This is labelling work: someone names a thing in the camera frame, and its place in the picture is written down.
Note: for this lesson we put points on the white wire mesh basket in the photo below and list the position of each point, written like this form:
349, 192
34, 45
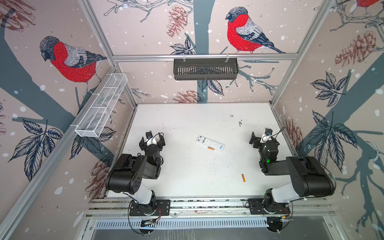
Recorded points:
99, 112

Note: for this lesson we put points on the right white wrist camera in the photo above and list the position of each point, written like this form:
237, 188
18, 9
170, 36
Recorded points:
266, 135

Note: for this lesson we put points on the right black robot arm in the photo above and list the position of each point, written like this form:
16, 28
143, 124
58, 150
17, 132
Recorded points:
308, 179

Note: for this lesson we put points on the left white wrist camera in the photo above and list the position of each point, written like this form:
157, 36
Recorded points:
150, 139

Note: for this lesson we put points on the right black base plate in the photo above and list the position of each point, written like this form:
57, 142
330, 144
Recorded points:
261, 207

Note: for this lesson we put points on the aluminium front rail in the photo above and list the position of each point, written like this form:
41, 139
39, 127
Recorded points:
197, 207

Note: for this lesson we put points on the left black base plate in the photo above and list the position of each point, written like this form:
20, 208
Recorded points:
157, 208

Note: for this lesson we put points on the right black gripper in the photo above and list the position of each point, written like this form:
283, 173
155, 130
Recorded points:
261, 144

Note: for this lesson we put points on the white slotted cable duct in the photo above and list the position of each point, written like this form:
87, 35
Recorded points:
181, 224

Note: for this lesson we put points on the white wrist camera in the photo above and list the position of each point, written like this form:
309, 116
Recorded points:
150, 139
266, 135

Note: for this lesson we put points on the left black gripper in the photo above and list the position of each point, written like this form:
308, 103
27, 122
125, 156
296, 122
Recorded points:
151, 145

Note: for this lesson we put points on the black wall basket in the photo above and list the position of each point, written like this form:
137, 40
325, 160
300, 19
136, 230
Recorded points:
205, 69

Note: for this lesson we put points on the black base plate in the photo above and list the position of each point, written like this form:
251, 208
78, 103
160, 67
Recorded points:
261, 207
157, 208

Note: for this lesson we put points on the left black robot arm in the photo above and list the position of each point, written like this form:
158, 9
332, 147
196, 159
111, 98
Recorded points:
127, 174

